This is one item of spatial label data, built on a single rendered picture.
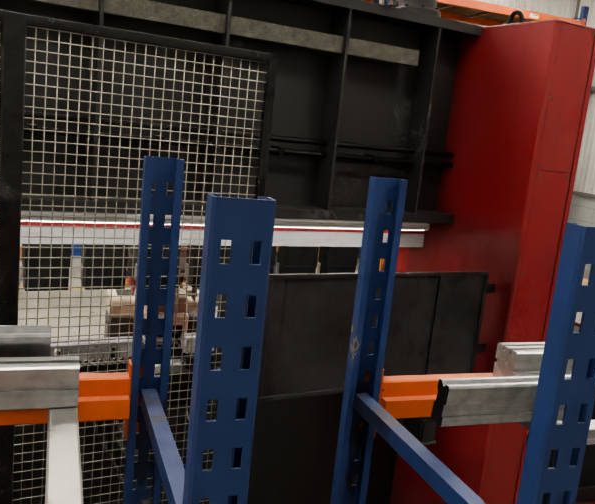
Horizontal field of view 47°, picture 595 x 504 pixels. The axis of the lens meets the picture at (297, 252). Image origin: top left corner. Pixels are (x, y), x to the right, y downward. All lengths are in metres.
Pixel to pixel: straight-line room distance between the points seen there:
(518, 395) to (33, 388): 0.71
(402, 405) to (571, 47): 1.88
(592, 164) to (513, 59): 8.45
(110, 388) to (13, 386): 0.18
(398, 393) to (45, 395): 0.59
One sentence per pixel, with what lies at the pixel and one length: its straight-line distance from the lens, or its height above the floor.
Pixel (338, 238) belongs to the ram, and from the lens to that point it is 2.87.
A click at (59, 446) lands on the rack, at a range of 0.92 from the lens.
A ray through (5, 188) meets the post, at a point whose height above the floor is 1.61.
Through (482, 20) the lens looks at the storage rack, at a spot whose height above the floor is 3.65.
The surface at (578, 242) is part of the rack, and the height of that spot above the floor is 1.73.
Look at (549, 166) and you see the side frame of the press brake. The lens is 2.78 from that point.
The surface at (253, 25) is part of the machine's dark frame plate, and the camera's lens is 2.47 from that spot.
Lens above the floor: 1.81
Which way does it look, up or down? 10 degrees down
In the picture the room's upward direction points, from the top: 6 degrees clockwise
